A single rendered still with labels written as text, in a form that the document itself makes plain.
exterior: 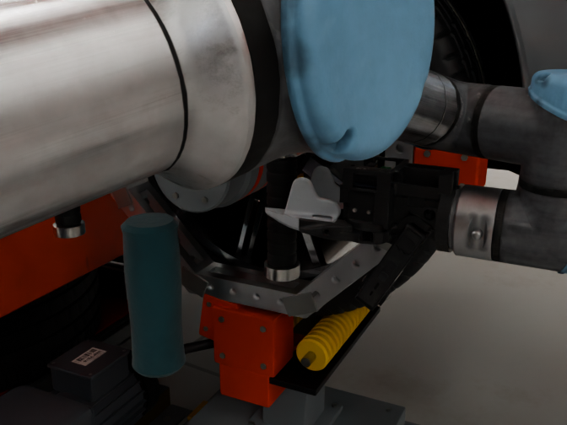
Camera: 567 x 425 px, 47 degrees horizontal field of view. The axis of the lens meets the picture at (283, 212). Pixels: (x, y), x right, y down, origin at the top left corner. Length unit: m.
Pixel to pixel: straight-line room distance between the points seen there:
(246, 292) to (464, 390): 1.05
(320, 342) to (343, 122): 0.84
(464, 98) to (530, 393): 1.47
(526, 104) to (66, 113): 0.50
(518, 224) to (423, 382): 1.40
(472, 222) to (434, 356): 1.51
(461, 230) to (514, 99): 0.14
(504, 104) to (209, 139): 0.44
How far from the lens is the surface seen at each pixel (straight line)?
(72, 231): 0.97
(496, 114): 0.66
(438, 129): 0.65
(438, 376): 2.06
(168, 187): 0.93
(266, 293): 1.08
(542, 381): 2.13
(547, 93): 0.64
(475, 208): 0.67
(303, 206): 0.73
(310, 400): 1.36
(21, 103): 0.22
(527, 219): 0.66
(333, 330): 1.13
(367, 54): 0.28
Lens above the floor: 1.07
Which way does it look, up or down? 18 degrees down
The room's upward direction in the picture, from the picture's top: straight up
